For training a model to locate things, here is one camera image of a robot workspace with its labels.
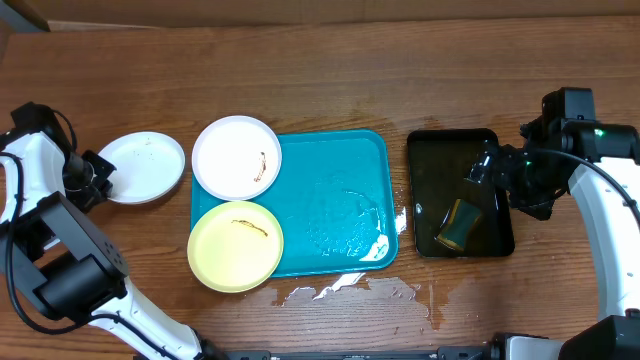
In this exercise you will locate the white plate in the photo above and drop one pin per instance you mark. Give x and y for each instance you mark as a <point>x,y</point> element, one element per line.
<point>148,165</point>

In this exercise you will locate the yellow plate with sauce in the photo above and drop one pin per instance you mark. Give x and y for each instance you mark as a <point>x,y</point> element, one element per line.
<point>235,247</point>

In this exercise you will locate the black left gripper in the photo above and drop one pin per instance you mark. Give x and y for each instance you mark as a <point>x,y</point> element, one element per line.
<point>106,169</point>

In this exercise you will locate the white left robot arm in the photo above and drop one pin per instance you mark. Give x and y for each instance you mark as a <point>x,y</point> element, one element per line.
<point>62,271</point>

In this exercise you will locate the black water tray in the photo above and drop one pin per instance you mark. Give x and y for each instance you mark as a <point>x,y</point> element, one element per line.
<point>439,161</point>

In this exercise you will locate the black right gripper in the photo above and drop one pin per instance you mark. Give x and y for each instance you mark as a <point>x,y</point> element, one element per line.
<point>540,208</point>

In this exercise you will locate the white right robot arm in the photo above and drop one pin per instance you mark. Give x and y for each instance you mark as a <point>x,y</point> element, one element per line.
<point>598,165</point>

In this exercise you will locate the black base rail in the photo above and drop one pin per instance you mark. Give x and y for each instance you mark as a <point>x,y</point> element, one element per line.
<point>487,352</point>

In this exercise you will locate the green yellow sponge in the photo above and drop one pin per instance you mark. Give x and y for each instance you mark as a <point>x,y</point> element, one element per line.
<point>459,223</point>

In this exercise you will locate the brown cardboard backdrop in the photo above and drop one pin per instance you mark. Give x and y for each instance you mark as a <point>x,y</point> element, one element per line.
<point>194,13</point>

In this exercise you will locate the teal plastic tray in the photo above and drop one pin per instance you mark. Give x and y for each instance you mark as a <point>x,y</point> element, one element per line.
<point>333,200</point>

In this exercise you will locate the pink-white plate with sauce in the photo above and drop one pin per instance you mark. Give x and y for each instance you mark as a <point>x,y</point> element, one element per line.
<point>236,158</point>

